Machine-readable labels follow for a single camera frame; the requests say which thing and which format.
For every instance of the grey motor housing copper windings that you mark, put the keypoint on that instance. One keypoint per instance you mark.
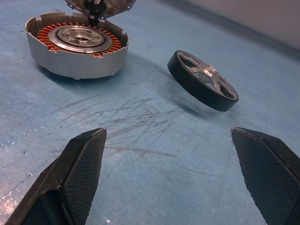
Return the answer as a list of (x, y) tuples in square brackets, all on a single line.
[(77, 63)]

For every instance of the silver toothed rotor disc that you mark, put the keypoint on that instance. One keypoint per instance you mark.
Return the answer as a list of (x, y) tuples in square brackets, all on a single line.
[(117, 5)]

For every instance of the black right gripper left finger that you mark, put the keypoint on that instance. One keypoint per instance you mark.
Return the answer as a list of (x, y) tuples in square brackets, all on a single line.
[(77, 178)]

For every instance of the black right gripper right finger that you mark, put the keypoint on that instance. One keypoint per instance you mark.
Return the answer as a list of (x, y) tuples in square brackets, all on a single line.
[(272, 178)]

